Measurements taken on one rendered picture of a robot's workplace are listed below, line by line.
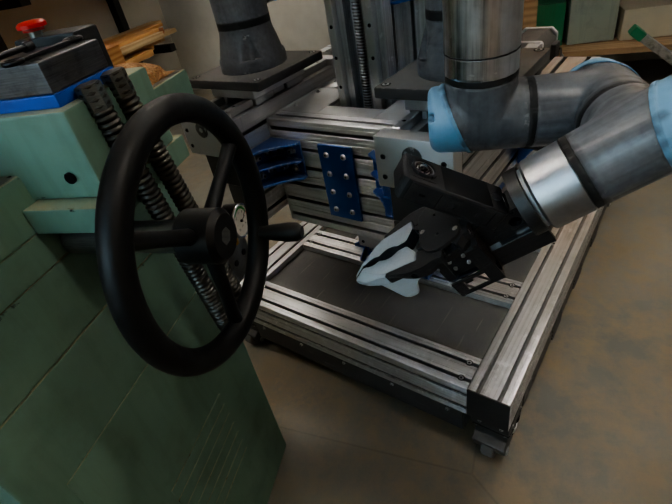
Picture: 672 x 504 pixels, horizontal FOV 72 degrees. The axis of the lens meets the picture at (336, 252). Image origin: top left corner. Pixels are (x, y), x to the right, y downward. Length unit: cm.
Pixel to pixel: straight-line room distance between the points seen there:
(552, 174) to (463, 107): 12
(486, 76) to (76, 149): 40
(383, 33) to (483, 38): 51
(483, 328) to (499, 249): 68
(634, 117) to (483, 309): 83
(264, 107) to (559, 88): 69
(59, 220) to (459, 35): 44
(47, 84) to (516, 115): 45
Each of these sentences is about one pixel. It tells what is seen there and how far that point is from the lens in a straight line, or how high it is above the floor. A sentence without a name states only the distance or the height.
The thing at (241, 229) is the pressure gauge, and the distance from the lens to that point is 83.
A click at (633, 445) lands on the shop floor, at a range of 130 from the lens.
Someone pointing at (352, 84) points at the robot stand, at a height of 76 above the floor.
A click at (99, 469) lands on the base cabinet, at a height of 56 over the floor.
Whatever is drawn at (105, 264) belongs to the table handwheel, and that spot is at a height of 88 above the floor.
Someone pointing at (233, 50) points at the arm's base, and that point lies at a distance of 108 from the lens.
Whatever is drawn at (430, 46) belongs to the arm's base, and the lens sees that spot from 81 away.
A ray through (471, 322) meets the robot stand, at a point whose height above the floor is 21.
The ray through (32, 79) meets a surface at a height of 99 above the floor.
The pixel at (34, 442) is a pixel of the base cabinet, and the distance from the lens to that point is 62.
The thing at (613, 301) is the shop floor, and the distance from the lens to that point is 162.
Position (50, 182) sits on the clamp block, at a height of 89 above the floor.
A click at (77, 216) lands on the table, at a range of 53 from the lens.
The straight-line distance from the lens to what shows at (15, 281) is 57.
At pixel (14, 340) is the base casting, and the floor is 77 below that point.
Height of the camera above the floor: 106
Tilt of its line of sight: 36 degrees down
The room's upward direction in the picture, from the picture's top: 12 degrees counter-clockwise
